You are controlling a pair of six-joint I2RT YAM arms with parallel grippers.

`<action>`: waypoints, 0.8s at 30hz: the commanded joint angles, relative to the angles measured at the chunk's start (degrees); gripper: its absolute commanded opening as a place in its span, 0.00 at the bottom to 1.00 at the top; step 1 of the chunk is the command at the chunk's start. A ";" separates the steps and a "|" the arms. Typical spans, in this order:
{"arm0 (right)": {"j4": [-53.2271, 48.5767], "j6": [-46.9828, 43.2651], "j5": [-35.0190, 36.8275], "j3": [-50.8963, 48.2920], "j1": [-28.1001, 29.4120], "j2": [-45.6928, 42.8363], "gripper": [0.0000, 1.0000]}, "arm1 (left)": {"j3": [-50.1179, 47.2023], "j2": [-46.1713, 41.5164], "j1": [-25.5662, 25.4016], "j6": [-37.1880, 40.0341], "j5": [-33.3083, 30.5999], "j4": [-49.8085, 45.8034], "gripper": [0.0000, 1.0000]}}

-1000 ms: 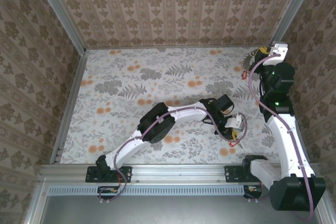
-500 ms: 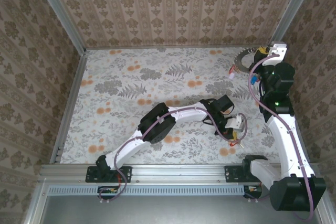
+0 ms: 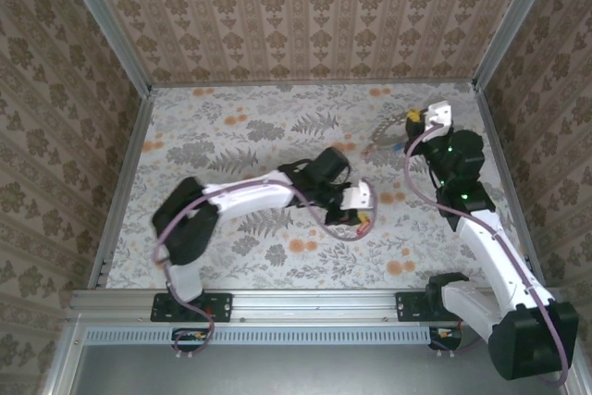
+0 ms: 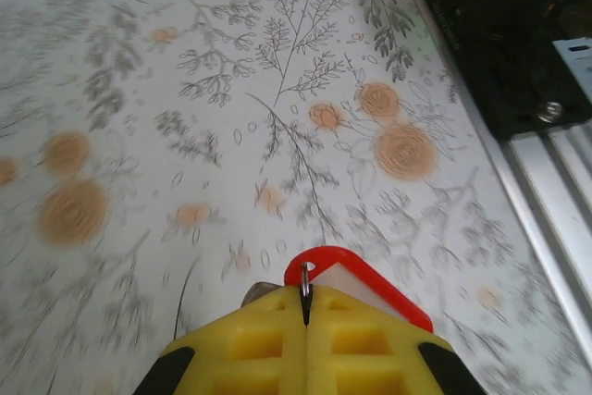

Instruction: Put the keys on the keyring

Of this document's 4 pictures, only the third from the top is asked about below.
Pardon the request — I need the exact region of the toothed metal keyring disc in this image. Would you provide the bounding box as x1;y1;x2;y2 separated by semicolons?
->
368;112;413;156

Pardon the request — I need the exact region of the floral table cover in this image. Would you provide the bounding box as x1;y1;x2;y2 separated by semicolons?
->
105;83;533;292

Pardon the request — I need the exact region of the black wiring connector box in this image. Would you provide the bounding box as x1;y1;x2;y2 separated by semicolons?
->
428;326;464;351

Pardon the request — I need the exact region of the grey metal panel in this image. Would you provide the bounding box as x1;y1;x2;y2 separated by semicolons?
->
73;343;568;395

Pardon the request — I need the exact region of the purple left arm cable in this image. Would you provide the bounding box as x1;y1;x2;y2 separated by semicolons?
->
154;179;380;363

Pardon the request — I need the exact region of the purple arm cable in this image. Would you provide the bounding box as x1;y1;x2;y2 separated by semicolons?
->
154;179;380;363
404;121;573;389

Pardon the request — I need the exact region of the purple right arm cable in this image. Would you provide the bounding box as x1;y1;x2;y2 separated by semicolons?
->
404;121;573;389

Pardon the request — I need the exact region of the aluminium table side rail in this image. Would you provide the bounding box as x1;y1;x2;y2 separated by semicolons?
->
475;88;547;288
87;88;156;290

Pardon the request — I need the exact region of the thin aluminium table rail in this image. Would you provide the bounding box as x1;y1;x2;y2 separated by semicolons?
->
150;80;477;89

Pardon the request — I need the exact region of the aluminium mounting rail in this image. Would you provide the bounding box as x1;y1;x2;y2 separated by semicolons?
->
68;287;563;326

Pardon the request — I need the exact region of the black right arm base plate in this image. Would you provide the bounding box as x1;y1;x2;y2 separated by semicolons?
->
395;291;482;323

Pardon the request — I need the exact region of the slotted grey cable duct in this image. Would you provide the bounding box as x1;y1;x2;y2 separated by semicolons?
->
85;326;434;346

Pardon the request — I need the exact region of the aluminium frame post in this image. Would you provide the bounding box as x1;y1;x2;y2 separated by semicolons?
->
54;0;154;93
472;0;564;91

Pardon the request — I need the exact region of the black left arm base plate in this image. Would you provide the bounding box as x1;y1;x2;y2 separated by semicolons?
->
151;291;233;323

